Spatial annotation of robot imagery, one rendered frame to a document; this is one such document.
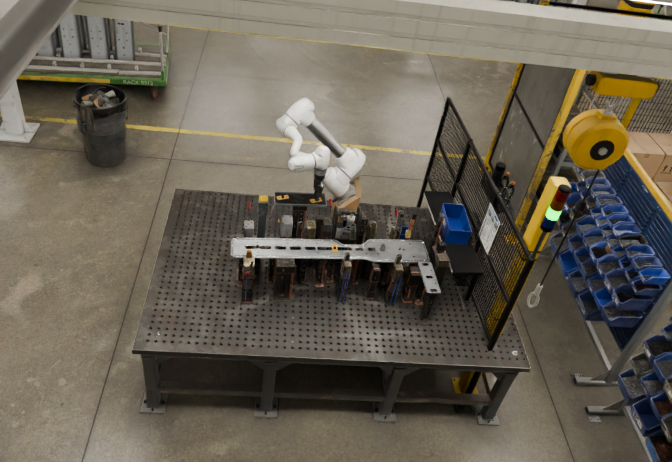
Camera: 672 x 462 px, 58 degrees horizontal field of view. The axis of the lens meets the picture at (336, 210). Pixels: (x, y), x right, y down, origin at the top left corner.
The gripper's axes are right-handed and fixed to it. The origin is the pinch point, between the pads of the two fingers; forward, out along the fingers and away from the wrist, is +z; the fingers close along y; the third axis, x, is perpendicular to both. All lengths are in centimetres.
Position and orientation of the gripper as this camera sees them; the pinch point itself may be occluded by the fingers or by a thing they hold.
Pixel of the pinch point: (316, 195)
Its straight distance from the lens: 427.1
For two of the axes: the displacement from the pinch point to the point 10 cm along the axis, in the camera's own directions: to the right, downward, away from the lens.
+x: 9.0, -1.8, 4.0
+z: -1.3, 7.7, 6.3
